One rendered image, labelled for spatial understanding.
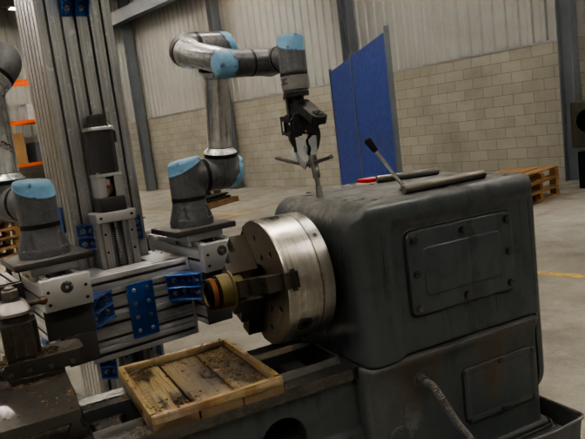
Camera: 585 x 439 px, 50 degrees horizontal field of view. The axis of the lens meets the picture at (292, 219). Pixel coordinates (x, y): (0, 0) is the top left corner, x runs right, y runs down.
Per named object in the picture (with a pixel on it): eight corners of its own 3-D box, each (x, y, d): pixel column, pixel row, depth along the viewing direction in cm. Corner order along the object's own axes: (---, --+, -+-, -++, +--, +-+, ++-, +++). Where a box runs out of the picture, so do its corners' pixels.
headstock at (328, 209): (437, 283, 213) (426, 170, 207) (551, 312, 170) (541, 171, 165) (282, 326, 187) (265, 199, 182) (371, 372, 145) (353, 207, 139)
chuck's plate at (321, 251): (283, 312, 177) (273, 204, 170) (340, 349, 150) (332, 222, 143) (272, 314, 176) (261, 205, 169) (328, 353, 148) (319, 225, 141)
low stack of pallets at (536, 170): (507, 194, 997) (506, 167, 991) (561, 193, 937) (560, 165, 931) (469, 208, 910) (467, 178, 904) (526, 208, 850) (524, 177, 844)
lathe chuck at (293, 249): (272, 314, 176) (261, 205, 169) (328, 353, 148) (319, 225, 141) (243, 322, 172) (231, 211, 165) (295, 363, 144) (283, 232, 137)
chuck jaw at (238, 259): (265, 274, 159) (249, 236, 165) (270, 264, 155) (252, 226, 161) (225, 283, 155) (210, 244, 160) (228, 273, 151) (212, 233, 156)
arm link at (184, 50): (153, 30, 202) (221, 43, 163) (184, 30, 207) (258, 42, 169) (156, 67, 206) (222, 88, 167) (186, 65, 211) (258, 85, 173)
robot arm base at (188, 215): (164, 227, 219) (159, 199, 217) (202, 219, 227) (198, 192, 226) (181, 230, 206) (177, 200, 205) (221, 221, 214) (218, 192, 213)
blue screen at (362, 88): (322, 212, 1053) (305, 72, 1020) (368, 206, 1058) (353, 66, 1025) (371, 261, 646) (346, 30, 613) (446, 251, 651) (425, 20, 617)
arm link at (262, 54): (239, 51, 178) (258, 44, 169) (273, 50, 184) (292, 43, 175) (243, 79, 179) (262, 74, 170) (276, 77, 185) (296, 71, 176)
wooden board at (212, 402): (228, 351, 172) (226, 337, 171) (285, 393, 139) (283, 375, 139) (119, 381, 159) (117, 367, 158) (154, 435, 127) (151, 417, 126)
